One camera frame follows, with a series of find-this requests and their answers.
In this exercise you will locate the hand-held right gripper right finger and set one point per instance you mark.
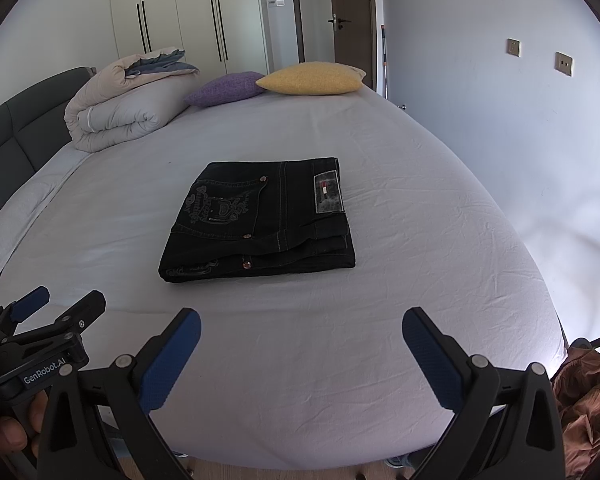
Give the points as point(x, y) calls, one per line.
point(430, 360)

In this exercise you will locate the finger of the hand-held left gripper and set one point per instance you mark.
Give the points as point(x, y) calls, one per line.
point(30, 301)
point(87, 307)

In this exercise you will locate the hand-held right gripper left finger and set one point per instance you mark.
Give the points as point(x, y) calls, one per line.
point(172, 365)

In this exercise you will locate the black denim pants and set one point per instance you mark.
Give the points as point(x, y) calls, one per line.
point(260, 220)

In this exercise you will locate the person's left hand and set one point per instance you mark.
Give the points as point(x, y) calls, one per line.
point(10, 430)

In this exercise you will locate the flat white pillow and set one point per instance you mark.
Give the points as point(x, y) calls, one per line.
point(27, 210)

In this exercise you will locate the bed with white sheet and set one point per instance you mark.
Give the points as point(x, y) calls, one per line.
point(330, 310)

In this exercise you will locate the brown crumpled cloth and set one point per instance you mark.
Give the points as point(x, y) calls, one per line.
point(587, 400)

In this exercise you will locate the grey upholstered headboard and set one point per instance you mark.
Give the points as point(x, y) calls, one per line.
point(20, 120)

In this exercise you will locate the folded beige duvet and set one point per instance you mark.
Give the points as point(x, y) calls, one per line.
point(125, 100)

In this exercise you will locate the purple pillow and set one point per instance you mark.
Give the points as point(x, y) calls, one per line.
point(227, 89)

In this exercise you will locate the yellow pillow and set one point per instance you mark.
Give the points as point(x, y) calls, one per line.
point(312, 79)

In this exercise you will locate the cream wardrobe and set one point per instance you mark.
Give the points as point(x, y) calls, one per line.
point(190, 10)

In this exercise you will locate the brown wooden door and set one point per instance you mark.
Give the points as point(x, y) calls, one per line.
point(352, 10)

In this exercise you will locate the beige wall socket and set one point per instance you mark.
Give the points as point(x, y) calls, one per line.
point(514, 46)
point(564, 63)

